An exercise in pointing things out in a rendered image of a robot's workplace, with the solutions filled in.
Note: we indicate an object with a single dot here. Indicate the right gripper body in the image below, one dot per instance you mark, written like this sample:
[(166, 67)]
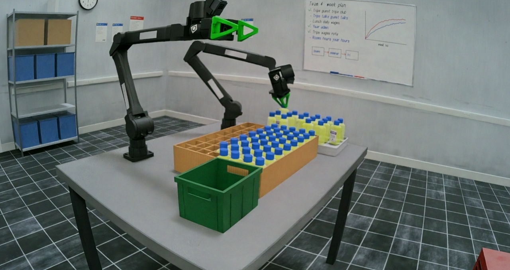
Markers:
[(206, 34)]

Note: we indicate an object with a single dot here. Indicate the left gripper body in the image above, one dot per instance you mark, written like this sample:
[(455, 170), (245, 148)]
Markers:
[(277, 91)]

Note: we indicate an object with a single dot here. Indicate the white rimmed tray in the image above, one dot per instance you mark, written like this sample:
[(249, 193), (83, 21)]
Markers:
[(330, 149)]

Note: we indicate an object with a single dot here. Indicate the green plastic crate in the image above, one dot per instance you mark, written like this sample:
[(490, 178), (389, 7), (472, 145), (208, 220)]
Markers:
[(214, 198)]

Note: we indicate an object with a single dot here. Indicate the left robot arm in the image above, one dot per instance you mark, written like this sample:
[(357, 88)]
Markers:
[(233, 108)]

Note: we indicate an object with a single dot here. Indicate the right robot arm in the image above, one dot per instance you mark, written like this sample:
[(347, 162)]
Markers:
[(138, 128)]

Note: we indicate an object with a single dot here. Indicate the brown cardboard carton with dividers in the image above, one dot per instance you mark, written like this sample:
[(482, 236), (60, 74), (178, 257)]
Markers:
[(194, 152)]

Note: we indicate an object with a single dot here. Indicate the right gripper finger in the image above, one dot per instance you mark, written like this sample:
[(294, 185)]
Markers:
[(215, 29), (240, 35)]

